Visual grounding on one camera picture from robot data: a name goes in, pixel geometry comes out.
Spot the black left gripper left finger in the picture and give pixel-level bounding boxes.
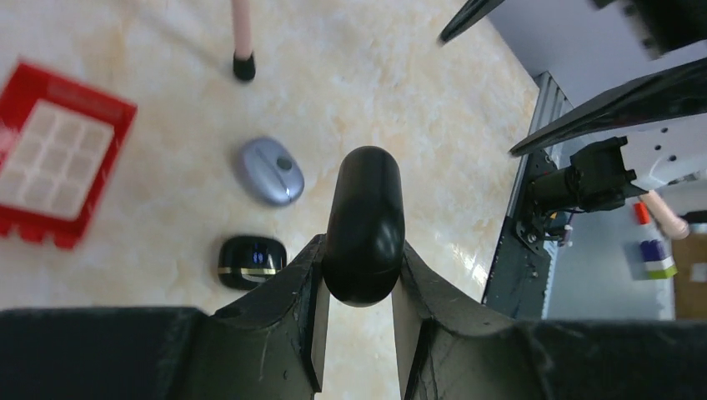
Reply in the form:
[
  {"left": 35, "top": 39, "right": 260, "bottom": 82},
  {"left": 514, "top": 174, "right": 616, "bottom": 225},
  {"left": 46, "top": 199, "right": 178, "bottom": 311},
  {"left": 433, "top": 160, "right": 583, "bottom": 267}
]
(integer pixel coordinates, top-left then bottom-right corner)
[{"left": 1, "top": 234, "right": 328, "bottom": 399}]

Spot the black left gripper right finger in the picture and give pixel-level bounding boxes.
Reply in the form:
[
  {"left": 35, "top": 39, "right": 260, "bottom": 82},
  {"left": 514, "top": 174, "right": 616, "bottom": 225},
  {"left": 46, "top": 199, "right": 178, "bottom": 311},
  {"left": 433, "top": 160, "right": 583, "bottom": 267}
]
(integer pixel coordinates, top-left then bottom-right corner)
[{"left": 392, "top": 246, "right": 706, "bottom": 399}]

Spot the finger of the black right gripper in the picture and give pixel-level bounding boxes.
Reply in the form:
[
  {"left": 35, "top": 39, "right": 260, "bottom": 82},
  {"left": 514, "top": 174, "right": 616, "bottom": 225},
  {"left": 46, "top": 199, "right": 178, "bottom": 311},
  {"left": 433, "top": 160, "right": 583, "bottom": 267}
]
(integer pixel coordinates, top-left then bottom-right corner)
[{"left": 438, "top": 0, "right": 504, "bottom": 46}]

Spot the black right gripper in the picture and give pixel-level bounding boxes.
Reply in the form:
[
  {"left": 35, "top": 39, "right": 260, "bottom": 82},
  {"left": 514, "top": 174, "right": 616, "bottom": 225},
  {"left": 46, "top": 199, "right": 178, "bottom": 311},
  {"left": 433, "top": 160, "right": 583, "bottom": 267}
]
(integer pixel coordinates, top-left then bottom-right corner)
[{"left": 509, "top": 0, "right": 706, "bottom": 158}]

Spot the black glossy earbud case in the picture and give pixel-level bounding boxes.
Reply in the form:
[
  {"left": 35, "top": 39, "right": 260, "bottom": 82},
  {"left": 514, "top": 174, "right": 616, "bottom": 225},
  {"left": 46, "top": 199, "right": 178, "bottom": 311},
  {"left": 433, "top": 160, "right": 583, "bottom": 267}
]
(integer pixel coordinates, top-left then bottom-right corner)
[{"left": 217, "top": 235, "right": 287, "bottom": 291}]

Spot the black oval earbud case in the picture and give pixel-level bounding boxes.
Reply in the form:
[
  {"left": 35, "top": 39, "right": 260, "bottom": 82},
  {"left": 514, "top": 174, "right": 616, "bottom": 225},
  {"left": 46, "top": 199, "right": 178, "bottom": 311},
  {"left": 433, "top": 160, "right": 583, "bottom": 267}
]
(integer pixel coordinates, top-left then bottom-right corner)
[{"left": 322, "top": 146, "right": 405, "bottom": 308}]

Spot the silver blue earbud charging case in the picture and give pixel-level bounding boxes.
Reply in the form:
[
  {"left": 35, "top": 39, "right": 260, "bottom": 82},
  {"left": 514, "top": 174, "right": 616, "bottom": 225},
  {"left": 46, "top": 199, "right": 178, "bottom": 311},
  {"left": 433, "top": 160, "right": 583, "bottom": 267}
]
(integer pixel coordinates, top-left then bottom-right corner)
[{"left": 238, "top": 137, "right": 305, "bottom": 207}]

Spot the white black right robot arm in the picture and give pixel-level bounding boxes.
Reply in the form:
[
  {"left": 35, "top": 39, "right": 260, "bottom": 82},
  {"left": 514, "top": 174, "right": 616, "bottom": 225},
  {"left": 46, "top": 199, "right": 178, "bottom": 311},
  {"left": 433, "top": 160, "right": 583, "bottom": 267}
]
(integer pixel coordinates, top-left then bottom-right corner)
[{"left": 438, "top": 1, "right": 706, "bottom": 213}]

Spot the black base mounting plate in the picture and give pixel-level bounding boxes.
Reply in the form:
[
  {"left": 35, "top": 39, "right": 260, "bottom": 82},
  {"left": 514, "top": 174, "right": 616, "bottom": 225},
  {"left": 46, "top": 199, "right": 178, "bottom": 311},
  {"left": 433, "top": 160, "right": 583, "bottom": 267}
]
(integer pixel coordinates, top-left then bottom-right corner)
[{"left": 482, "top": 150, "right": 557, "bottom": 320}]

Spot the pink music stand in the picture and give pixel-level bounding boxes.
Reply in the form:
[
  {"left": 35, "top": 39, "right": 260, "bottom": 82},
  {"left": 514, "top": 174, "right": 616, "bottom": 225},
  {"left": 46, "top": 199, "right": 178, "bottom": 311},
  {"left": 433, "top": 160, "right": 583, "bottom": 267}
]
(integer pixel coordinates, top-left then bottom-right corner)
[{"left": 231, "top": 0, "right": 256, "bottom": 83}]

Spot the red toy window brick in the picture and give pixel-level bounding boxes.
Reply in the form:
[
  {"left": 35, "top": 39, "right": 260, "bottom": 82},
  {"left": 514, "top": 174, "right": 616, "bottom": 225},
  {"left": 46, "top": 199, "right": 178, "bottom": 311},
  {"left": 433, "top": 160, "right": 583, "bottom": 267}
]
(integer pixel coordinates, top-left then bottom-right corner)
[{"left": 1, "top": 60, "right": 138, "bottom": 250}]

